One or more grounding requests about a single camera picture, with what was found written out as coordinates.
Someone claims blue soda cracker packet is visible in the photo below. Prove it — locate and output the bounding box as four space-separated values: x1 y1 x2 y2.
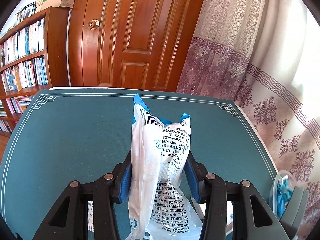
276 176 293 218

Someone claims white plastic packet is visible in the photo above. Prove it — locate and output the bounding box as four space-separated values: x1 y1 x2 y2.
127 95 202 239

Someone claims white blue medicine box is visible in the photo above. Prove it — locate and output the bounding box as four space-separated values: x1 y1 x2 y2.
190 197 233 239

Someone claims teal table mat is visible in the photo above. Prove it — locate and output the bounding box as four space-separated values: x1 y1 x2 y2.
1 87 277 239

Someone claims wooden bookshelf with books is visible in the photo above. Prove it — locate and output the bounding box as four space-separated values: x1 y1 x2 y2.
1 7 69 137

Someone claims white purple patterned curtain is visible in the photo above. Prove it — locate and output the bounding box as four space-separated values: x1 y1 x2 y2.
177 0 319 236

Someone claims brown wooden door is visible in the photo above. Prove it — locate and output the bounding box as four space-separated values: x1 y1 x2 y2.
68 0 204 92

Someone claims brass door knob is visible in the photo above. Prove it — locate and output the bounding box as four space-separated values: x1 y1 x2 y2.
87 19 100 30

